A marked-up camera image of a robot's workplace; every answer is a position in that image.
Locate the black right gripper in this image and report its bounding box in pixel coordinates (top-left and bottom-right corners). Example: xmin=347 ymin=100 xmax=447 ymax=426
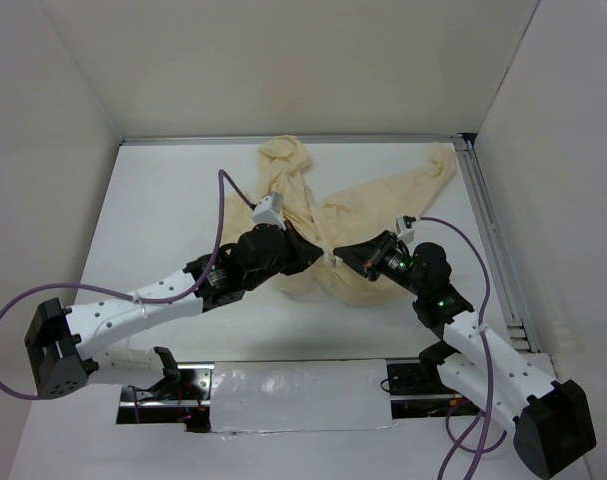
xmin=334 ymin=229 xmax=427 ymax=297

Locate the cream yellow jacket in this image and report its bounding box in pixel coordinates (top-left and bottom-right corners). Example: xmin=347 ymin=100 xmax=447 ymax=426
xmin=223 ymin=135 xmax=457 ymax=307

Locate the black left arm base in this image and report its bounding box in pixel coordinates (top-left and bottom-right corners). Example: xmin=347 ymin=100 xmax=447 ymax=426
xmin=116 ymin=347 xmax=214 ymax=433

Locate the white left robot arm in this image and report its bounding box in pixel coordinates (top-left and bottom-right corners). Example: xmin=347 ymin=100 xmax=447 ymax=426
xmin=24 ymin=224 xmax=323 ymax=400

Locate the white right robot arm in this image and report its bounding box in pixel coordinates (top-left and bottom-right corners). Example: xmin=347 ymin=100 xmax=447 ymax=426
xmin=334 ymin=231 xmax=597 ymax=479

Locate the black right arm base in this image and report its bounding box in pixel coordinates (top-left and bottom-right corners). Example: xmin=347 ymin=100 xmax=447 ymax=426
xmin=379 ymin=341 xmax=479 ymax=419

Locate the white taped front board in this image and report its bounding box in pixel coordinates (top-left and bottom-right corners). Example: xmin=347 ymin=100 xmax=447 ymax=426
xmin=210 ymin=359 xmax=394 ymax=433

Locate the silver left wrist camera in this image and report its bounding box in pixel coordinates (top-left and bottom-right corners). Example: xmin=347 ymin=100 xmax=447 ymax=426
xmin=252 ymin=191 xmax=286 ymax=230

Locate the aluminium frame rail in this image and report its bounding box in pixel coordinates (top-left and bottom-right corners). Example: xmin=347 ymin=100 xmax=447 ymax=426
xmin=102 ymin=135 xmax=538 ymax=361

